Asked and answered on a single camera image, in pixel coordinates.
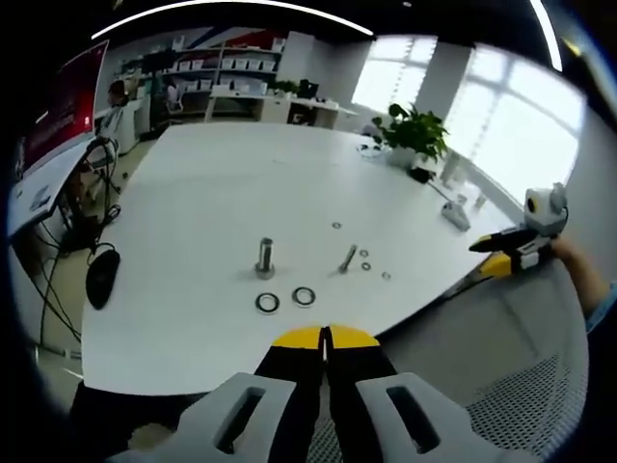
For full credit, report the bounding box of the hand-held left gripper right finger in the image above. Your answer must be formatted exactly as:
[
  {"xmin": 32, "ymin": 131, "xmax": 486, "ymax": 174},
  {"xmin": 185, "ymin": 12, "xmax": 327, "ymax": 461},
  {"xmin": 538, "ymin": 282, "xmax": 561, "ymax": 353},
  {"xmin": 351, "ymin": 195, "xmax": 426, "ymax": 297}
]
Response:
[{"xmin": 324, "ymin": 323, "xmax": 534, "ymax": 463}]

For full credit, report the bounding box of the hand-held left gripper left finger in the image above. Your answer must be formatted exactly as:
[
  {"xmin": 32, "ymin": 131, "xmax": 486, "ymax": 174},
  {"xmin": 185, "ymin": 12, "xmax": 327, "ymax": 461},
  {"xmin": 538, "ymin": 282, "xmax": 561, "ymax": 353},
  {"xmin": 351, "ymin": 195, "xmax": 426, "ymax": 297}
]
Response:
[{"xmin": 104, "ymin": 325, "xmax": 325, "ymax": 463}]

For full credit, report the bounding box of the large metal washer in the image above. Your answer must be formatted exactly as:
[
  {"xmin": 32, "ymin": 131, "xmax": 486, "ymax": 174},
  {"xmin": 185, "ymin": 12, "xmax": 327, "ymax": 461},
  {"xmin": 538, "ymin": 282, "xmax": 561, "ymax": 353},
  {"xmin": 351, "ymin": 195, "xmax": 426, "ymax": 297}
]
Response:
[
  {"xmin": 290, "ymin": 286, "xmax": 317, "ymax": 309},
  {"xmin": 255, "ymin": 291, "xmax": 282, "ymax": 315}
]

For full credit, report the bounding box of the metal threaded stud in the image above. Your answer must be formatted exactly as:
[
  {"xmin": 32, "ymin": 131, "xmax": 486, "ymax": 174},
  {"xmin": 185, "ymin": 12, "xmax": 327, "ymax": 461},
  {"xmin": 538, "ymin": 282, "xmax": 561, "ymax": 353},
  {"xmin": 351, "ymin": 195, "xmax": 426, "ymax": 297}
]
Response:
[{"xmin": 254, "ymin": 236, "xmax": 278, "ymax": 281}]

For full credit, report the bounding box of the person's right hand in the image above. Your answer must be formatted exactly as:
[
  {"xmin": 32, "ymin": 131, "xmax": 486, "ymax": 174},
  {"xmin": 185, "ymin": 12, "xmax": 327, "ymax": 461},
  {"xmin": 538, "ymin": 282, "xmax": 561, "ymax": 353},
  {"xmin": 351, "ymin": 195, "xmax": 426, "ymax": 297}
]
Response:
[{"xmin": 549, "ymin": 235, "xmax": 609, "ymax": 317}]

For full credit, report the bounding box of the small white desk device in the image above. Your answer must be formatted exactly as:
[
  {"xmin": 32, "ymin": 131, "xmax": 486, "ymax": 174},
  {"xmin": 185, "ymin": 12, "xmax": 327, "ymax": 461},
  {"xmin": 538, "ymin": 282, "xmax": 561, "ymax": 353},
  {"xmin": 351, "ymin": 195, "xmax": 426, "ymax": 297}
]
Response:
[{"xmin": 441, "ymin": 200, "xmax": 471, "ymax": 232}]

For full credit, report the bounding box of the grey mesh office chair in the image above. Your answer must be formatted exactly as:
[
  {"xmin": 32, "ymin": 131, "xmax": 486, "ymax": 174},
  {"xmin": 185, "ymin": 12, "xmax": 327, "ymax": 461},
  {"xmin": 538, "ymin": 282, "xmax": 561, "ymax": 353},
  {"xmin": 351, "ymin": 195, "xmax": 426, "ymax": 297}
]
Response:
[{"xmin": 308, "ymin": 262, "xmax": 593, "ymax": 463}]

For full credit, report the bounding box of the lying metal bolt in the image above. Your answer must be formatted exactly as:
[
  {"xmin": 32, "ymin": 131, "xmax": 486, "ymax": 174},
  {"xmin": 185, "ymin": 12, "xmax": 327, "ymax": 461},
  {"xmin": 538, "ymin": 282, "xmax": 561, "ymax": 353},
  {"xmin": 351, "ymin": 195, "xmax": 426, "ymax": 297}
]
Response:
[{"xmin": 336, "ymin": 244, "xmax": 360, "ymax": 276}]

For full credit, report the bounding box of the green potted plant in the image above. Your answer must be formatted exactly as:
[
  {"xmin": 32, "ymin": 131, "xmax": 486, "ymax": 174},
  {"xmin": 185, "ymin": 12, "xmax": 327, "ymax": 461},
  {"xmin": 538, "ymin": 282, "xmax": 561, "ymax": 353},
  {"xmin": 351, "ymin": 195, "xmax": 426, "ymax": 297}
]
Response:
[{"xmin": 371, "ymin": 102, "xmax": 450, "ymax": 169}]

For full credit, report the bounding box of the ceiling light strip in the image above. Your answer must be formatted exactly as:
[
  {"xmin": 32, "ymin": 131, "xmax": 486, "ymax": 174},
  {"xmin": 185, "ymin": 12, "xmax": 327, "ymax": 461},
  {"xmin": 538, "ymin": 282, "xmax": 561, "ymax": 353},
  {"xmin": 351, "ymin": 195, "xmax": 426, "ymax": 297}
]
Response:
[
  {"xmin": 90, "ymin": 3, "xmax": 375, "ymax": 41},
  {"xmin": 528, "ymin": 0, "xmax": 565, "ymax": 71}
]

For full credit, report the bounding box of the black computer mouse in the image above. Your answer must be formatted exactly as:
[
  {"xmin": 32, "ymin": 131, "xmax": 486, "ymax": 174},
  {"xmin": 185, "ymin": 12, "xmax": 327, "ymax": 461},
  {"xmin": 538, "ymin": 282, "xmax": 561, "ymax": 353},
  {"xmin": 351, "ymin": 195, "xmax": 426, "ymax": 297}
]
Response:
[{"xmin": 85, "ymin": 249, "xmax": 121, "ymax": 312}]

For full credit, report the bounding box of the white low cabinet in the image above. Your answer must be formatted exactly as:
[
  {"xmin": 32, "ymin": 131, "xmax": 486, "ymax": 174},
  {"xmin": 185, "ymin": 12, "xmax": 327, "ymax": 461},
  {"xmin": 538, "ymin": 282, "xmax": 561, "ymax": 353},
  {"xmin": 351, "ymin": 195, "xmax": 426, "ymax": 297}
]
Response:
[{"xmin": 205, "ymin": 90, "xmax": 361, "ymax": 130}]

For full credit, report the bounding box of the white side desk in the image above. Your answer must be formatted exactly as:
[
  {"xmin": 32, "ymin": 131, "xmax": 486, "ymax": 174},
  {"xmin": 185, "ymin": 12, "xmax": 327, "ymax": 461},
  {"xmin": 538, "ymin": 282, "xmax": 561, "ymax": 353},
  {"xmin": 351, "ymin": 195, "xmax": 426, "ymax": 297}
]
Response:
[{"xmin": 6, "ymin": 136, "xmax": 100, "ymax": 238}]

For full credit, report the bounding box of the white storage shelf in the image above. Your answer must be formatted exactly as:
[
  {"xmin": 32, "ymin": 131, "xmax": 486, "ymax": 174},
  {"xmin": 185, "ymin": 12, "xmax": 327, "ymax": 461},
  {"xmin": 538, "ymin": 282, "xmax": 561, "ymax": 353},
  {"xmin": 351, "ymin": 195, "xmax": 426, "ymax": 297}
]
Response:
[{"xmin": 118, "ymin": 29, "xmax": 286, "ymax": 100}]

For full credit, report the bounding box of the black cable bundle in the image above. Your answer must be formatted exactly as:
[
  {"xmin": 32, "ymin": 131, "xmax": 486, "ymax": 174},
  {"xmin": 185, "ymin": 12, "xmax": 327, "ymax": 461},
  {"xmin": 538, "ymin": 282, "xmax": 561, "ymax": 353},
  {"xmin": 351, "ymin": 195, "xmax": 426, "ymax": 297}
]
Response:
[{"xmin": 36, "ymin": 136, "xmax": 124, "ymax": 346}]

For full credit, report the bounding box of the red wall screen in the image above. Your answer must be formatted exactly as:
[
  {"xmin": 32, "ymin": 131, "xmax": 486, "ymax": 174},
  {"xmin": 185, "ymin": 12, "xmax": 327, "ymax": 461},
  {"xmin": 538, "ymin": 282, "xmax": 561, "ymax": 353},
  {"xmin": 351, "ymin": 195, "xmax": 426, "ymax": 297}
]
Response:
[{"xmin": 17, "ymin": 40, "xmax": 111, "ymax": 171}]

